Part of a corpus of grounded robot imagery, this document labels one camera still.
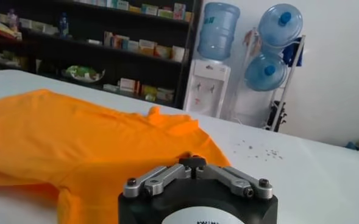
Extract cream medicine box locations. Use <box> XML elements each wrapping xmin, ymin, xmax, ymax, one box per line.
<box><xmin>20</xmin><ymin>18</ymin><xmax>43</xmax><ymax>31</ymax></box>

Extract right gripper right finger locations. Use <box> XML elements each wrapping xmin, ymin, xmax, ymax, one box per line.
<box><xmin>193</xmin><ymin>155</ymin><xmax>274</xmax><ymax>201</ymax></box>

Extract blue drink bottle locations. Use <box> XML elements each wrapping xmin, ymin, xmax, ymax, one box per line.
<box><xmin>58</xmin><ymin>12</ymin><xmax>70</xmax><ymax>39</ymax></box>

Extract orange yellow medicine box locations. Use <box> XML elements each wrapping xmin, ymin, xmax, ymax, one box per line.
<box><xmin>138</xmin><ymin>39</ymin><xmax>157</xmax><ymax>57</ymax></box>

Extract orange t-shirt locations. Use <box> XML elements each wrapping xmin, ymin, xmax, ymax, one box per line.
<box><xmin>0</xmin><ymin>88</ymin><xmax>232</xmax><ymax>224</ymax></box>

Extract teal green medicine box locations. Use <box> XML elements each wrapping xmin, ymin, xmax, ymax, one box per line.
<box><xmin>141</xmin><ymin>3</ymin><xmax>159</xmax><ymax>16</ymax></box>

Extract scattered small crumbs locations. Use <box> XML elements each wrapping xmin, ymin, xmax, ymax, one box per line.
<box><xmin>232</xmin><ymin>139</ymin><xmax>284</xmax><ymax>161</ymax></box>

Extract wire basket with green packets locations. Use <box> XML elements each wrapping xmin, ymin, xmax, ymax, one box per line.
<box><xmin>61</xmin><ymin>64</ymin><xmax>106</xmax><ymax>83</ymax></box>

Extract teal white medicine box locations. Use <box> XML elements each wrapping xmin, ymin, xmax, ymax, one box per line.
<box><xmin>126</xmin><ymin>40</ymin><xmax>140</xmax><ymax>52</ymax></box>
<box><xmin>115</xmin><ymin>0</ymin><xmax>130</xmax><ymax>11</ymax></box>

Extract red orange medicine box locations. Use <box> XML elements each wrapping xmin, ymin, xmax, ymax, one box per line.
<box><xmin>112</xmin><ymin>34</ymin><xmax>130</xmax><ymax>50</ymax></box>

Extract white water dispenser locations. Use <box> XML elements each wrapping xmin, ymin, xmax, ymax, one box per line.
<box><xmin>182</xmin><ymin>59</ymin><xmax>232</xmax><ymax>119</ymax></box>

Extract yellow green medicine box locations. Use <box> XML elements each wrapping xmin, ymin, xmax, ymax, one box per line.
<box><xmin>141</xmin><ymin>85</ymin><xmax>158</xmax><ymax>102</ymax></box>

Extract flat white medicine box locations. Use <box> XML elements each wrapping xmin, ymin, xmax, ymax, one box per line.
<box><xmin>102</xmin><ymin>83</ymin><xmax>121</xmax><ymax>94</ymax></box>

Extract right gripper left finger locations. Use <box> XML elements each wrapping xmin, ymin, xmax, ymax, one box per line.
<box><xmin>123</xmin><ymin>155</ymin><xmax>195</xmax><ymax>199</ymax></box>

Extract red white medicine box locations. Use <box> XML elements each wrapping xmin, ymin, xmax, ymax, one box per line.
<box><xmin>119</xmin><ymin>77</ymin><xmax>141</xmax><ymax>94</ymax></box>

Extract black shelving unit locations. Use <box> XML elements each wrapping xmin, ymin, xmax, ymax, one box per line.
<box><xmin>0</xmin><ymin>0</ymin><xmax>204</xmax><ymax>110</ymax></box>

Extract white metal jug rack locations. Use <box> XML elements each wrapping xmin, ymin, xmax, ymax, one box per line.
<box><xmin>227</xmin><ymin>27</ymin><xmax>307</xmax><ymax>132</ymax></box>

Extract purple drink bottle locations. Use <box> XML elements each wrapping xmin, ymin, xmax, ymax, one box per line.
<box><xmin>7</xmin><ymin>8</ymin><xmax>19</xmax><ymax>33</ymax></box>

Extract blue white medicine box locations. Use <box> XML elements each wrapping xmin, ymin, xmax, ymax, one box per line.
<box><xmin>96</xmin><ymin>0</ymin><xmax>118</xmax><ymax>9</ymax></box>

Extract small black device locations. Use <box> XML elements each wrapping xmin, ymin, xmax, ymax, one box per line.
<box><xmin>266</xmin><ymin>100</ymin><xmax>288</xmax><ymax>132</ymax></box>

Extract dark blue hanging cloth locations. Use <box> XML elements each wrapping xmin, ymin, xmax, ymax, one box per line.
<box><xmin>282</xmin><ymin>37</ymin><xmax>304</xmax><ymax>68</ymax></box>

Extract orange green medicine box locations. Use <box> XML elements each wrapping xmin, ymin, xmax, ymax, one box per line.
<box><xmin>154</xmin><ymin>44</ymin><xmax>173</xmax><ymax>60</ymax></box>

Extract labelled blue water jug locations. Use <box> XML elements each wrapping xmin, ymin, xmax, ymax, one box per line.
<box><xmin>196</xmin><ymin>2</ymin><xmax>241</xmax><ymax>61</ymax></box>

